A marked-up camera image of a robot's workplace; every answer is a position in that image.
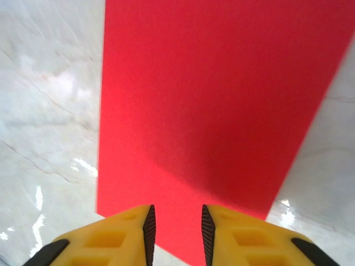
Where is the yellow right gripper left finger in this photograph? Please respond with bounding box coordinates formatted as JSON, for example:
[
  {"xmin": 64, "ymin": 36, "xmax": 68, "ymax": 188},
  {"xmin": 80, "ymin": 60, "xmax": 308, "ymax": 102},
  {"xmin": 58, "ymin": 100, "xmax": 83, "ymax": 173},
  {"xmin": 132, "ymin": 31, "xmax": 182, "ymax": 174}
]
[{"xmin": 24, "ymin": 204, "xmax": 156, "ymax": 266}]

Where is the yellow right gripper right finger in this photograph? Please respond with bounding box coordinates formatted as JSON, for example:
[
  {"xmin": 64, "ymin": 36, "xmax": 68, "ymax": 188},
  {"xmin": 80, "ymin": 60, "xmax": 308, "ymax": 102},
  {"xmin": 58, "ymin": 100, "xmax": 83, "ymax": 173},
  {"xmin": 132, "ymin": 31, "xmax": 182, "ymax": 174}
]
[{"xmin": 201, "ymin": 204, "xmax": 339, "ymax": 266}]

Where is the red paper sheet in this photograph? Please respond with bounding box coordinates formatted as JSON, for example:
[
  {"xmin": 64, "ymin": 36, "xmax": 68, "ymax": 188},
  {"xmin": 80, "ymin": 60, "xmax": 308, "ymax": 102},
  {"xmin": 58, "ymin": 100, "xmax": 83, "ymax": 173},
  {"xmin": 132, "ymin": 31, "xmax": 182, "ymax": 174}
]
[{"xmin": 95, "ymin": 0, "xmax": 355, "ymax": 266}]

